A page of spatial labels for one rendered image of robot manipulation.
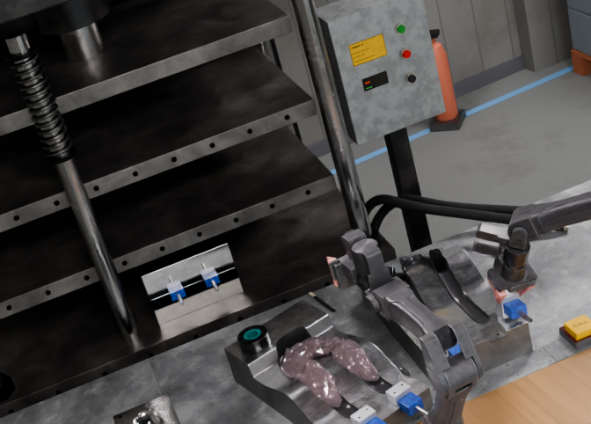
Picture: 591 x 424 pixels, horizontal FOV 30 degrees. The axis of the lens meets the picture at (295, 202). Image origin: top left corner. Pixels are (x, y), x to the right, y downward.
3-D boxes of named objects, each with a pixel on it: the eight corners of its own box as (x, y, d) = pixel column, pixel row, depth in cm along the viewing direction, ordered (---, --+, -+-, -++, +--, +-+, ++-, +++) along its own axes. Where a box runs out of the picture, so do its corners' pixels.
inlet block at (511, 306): (541, 327, 261) (538, 307, 259) (522, 333, 260) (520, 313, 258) (514, 307, 273) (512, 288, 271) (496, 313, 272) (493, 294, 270)
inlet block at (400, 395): (442, 420, 253) (438, 402, 250) (426, 432, 251) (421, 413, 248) (405, 398, 263) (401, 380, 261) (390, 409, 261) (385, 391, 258)
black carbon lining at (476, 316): (495, 325, 272) (489, 294, 268) (437, 350, 269) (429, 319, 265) (436, 266, 302) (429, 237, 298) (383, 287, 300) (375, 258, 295)
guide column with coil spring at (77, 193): (177, 426, 338) (25, 33, 279) (160, 433, 337) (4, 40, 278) (172, 416, 343) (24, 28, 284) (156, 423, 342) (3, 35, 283)
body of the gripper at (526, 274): (485, 274, 264) (489, 254, 259) (523, 262, 266) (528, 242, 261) (499, 294, 260) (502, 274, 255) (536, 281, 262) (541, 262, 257)
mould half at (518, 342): (533, 351, 271) (525, 306, 265) (438, 391, 266) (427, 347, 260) (446, 264, 315) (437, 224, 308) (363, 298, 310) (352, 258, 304)
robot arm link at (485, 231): (469, 261, 256) (477, 219, 249) (477, 241, 263) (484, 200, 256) (518, 274, 253) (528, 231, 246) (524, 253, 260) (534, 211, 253)
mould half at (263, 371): (434, 405, 263) (425, 368, 258) (350, 464, 252) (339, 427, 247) (311, 332, 302) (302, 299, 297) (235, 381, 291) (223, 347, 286)
